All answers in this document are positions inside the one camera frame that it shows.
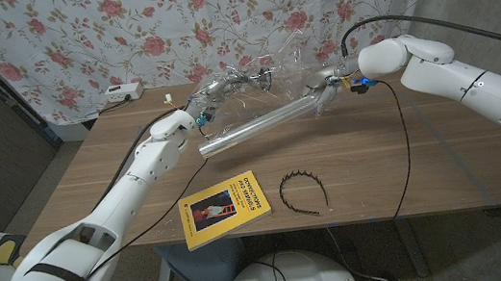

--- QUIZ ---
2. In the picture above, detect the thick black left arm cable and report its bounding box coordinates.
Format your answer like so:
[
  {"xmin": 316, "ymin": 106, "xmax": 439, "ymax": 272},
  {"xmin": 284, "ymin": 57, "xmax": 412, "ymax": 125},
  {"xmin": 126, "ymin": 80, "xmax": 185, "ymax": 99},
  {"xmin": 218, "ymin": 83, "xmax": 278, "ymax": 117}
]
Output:
[{"xmin": 76, "ymin": 106, "xmax": 192, "ymax": 215}]

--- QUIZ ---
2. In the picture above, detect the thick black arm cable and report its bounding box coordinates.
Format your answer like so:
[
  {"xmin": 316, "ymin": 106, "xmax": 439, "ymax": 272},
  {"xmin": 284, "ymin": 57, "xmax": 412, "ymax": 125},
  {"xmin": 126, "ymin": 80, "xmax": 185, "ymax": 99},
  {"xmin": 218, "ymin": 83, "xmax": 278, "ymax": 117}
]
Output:
[
  {"xmin": 76, "ymin": 106, "xmax": 192, "ymax": 215},
  {"xmin": 337, "ymin": 0, "xmax": 501, "ymax": 82}
]

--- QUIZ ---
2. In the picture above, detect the transparent cling film sheet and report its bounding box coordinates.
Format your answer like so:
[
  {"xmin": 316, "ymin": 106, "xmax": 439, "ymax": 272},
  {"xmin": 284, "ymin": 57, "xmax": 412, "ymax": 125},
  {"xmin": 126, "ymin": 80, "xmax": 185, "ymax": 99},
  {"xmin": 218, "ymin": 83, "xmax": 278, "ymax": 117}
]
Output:
[{"xmin": 180, "ymin": 40, "xmax": 352, "ymax": 143}]

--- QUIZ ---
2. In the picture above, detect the black power strip cable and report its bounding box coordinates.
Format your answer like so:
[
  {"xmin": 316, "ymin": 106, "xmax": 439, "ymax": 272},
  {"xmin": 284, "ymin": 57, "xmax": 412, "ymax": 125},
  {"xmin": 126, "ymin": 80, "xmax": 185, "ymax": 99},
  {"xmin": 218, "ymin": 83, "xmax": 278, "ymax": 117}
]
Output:
[{"xmin": 95, "ymin": 93, "xmax": 135, "ymax": 116}]

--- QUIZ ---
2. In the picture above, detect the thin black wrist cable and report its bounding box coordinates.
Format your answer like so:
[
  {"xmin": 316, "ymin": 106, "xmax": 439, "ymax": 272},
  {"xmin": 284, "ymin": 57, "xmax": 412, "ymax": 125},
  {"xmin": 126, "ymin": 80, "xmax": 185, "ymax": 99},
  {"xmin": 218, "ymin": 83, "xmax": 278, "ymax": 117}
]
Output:
[
  {"xmin": 48, "ymin": 157, "xmax": 226, "ymax": 281},
  {"xmin": 372, "ymin": 76, "xmax": 421, "ymax": 221}
]

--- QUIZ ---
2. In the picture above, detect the silver cling film roll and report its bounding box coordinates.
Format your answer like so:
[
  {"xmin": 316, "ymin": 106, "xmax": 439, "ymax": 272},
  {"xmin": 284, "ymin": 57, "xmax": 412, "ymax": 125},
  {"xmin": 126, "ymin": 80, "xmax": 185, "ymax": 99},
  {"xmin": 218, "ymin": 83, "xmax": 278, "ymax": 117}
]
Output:
[{"xmin": 192, "ymin": 92, "xmax": 330, "ymax": 161}]

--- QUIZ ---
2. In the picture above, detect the yellow book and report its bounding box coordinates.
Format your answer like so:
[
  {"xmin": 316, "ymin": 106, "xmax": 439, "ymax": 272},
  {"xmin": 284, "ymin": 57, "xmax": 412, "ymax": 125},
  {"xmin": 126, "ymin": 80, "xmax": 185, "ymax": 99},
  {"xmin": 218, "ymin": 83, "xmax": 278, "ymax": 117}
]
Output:
[{"xmin": 174, "ymin": 167, "xmax": 277, "ymax": 253}]

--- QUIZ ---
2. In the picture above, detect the blue-grey stool under table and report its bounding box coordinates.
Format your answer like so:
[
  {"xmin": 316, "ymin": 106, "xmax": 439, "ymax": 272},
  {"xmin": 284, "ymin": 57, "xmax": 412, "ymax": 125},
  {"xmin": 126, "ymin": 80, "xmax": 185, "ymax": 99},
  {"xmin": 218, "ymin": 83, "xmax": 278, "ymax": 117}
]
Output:
[{"xmin": 155, "ymin": 235, "xmax": 251, "ymax": 281}]

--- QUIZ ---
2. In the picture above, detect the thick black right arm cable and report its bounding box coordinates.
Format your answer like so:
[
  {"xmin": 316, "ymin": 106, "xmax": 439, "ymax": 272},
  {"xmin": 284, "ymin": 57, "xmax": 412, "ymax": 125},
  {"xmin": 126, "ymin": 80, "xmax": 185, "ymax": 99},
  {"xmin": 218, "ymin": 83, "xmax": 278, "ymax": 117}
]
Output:
[{"xmin": 337, "ymin": 0, "xmax": 501, "ymax": 82}]

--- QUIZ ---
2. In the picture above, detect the yellow pad with black rim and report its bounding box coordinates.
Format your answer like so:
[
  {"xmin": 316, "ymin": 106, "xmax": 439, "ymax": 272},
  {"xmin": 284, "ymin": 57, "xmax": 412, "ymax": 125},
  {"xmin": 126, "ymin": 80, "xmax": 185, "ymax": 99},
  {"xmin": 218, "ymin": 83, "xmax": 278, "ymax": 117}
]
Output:
[{"xmin": 0, "ymin": 231, "xmax": 31, "ymax": 271}]

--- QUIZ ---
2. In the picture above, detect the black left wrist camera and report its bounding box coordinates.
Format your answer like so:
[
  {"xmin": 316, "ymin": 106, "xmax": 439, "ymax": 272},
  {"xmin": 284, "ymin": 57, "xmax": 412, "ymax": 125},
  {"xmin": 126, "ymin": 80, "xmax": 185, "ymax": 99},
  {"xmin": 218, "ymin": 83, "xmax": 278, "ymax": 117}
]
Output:
[{"xmin": 194, "ymin": 111, "xmax": 212, "ymax": 129}]

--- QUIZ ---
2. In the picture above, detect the grey table leg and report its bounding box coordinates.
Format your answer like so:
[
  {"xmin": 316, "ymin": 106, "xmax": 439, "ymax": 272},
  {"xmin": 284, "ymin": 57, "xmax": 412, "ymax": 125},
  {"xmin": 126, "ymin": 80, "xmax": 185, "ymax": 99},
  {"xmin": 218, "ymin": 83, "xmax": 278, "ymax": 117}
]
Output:
[{"xmin": 391, "ymin": 215, "xmax": 430, "ymax": 281}]

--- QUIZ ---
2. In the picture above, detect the white power strip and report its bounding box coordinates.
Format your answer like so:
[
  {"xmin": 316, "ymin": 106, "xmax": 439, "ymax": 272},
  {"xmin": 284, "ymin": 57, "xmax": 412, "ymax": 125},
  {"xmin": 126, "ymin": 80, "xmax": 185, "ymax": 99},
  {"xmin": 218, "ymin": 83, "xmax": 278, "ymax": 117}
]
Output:
[{"xmin": 102, "ymin": 80, "xmax": 147, "ymax": 105}]

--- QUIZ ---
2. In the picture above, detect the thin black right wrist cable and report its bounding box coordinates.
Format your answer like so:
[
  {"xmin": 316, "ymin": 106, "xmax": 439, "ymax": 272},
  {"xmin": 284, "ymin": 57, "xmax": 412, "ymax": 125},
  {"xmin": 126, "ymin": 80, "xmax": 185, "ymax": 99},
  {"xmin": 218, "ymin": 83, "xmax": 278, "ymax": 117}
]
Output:
[{"xmin": 372, "ymin": 76, "xmax": 421, "ymax": 221}]

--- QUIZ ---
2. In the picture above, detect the black toothed hair band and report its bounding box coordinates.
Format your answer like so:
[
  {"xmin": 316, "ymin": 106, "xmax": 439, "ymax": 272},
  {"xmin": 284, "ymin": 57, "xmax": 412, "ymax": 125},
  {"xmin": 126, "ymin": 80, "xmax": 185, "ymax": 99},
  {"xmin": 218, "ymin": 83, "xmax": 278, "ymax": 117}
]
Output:
[{"xmin": 276, "ymin": 166, "xmax": 332, "ymax": 220}]

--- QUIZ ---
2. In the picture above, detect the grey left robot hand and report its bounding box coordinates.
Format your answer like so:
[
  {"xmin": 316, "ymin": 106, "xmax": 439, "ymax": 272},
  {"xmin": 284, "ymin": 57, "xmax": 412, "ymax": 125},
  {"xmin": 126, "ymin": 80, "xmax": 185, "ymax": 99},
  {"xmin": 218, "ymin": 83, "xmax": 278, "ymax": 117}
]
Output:
[{"xmin": 180, "ymin": 68, "xmax": 258, "ymax": 121}]

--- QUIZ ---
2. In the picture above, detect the black cable on robot base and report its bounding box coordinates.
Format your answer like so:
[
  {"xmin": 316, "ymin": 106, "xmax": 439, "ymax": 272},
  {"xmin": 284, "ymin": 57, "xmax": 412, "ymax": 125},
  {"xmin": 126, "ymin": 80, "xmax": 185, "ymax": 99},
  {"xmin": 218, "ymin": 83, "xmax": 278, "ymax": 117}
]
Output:
[{"xmin": 251, "ymin": 251, "xmax": 289, "ymax": 281}]

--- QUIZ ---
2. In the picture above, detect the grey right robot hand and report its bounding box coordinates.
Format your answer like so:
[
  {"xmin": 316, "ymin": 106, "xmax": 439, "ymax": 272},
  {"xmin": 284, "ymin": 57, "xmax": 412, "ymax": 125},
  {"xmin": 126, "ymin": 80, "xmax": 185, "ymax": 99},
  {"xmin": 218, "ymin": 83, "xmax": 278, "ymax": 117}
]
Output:
[{"xmin": 300, "ymin": 59, "xmax": 367, "ymax": 118}]

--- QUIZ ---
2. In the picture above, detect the thin black left wrist cable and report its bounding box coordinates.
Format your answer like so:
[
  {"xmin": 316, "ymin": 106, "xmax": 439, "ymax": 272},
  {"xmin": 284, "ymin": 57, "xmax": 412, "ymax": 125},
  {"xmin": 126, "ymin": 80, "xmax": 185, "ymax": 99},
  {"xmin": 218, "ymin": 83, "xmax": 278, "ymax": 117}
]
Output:
[{"xmin": 48, "ymin": 157, "xmax": 226, "ymax": 281}]

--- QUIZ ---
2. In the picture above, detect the floral backdrop cloth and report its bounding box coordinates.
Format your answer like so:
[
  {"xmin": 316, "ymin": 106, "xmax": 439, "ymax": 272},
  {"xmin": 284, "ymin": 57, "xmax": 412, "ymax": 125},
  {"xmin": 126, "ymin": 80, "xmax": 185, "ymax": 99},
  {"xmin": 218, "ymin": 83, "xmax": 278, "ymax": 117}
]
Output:
[{"xmin": 0, "ymin": 0, "xmax": 451, "ymax": 135}]

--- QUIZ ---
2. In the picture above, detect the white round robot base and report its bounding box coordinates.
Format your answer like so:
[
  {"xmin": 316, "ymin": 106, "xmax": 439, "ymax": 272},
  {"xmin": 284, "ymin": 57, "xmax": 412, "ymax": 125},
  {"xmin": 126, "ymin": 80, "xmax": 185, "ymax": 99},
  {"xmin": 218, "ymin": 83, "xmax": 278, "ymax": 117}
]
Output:
[{"xmin": 216, "ymin": 242, "xmax": 361, "ymax": 281}]

